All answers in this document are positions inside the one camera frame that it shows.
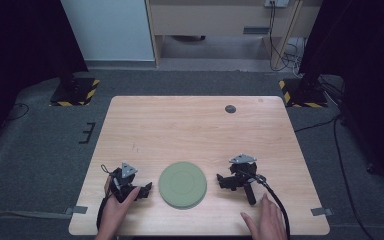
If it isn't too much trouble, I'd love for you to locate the white partition panel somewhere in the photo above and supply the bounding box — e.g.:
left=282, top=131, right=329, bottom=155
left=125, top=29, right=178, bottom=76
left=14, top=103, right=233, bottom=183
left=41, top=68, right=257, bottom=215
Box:
left=59, top=0, right=156, bottom=62

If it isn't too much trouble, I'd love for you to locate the dark curtain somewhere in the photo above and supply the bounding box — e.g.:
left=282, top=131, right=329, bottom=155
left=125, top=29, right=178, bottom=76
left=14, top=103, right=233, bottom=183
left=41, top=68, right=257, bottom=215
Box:
left=0, top=0, right=90, bottom=153
left=298, top=0, right=384, bottom=199

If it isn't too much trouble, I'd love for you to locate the person's right hand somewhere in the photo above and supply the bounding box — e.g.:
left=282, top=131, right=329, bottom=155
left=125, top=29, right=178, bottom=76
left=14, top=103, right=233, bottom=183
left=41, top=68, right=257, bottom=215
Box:
left=240, top=192, right=288, bottom=240

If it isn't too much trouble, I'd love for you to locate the grey desk label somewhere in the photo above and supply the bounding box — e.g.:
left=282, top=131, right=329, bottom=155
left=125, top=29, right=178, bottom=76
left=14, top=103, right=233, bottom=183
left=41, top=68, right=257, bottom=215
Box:
left=242, top=26, right=271, bottom=36

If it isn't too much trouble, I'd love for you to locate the black power cable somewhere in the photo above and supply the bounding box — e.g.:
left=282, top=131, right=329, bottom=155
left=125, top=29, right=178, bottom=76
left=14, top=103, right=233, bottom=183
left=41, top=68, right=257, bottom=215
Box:
left=267, top=2, right=302, bottom=73

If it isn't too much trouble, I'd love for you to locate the person's left hand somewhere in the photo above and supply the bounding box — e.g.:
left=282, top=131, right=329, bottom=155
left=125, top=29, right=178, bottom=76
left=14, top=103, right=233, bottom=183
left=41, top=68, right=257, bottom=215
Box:
left=96, top=175, right=141, bottom=232

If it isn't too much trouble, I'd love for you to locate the black floor cable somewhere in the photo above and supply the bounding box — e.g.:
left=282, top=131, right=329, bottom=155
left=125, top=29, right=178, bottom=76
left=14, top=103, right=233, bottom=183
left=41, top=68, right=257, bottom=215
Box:
left=1, top=102, right=30, bottom=128
left=294, top=114, right=343, bottom=133
left=333, top=117, right=370, bottom=240

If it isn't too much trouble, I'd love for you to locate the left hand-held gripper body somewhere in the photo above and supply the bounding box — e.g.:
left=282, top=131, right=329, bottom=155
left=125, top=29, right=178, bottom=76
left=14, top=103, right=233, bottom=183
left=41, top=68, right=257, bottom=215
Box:
left=109, top=162, right=141, bottom=203

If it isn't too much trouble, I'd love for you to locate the black stand base hazard striped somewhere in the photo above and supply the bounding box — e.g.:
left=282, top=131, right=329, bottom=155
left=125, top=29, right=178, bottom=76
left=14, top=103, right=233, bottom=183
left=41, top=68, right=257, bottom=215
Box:
left=49, top=77, right=101, bottom=108
left=278, top=77, right=329, bottom=109

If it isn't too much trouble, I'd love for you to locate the grey tape piece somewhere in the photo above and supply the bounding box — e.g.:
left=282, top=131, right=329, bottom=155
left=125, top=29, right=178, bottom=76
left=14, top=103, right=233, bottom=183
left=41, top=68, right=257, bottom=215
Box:
left=310, top=207, right=334, bottom=217
left=64, top=205, right=89, bottom=216

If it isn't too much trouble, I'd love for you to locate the thick black gripper cable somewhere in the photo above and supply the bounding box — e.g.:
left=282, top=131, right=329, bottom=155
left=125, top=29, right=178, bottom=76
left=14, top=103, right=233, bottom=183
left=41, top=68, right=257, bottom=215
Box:
left=237, top=169, right=292, bottom=240

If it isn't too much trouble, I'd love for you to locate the white cable bundle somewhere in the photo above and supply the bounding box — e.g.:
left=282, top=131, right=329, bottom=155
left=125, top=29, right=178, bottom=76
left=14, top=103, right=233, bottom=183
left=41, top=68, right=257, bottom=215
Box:
left=283, top=37, right=307, bottom=78

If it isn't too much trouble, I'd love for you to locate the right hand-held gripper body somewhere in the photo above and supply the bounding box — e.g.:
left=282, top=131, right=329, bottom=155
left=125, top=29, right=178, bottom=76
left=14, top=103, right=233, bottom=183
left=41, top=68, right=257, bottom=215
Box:
left=229, top=153, right=267, bottom=206

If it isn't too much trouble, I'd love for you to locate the grey power strip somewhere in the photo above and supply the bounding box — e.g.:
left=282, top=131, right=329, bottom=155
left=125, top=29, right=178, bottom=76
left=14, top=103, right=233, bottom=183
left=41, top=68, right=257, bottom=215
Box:
left=264, top=0, right=290, bottom=8

